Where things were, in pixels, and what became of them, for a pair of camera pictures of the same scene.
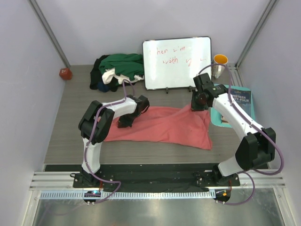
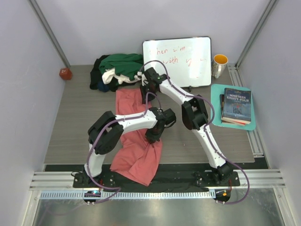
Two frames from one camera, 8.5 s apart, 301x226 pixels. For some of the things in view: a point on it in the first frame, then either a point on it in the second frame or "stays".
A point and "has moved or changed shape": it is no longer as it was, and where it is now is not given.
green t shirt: [126, 65] stays
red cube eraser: [65, 73] stays
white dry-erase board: [173, 63] stays
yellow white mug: [217, 70] stays
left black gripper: [122, 123] → [152, 139]
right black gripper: [194, 107] → [143, 94]
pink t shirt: [184, 125] has moved or changed shape
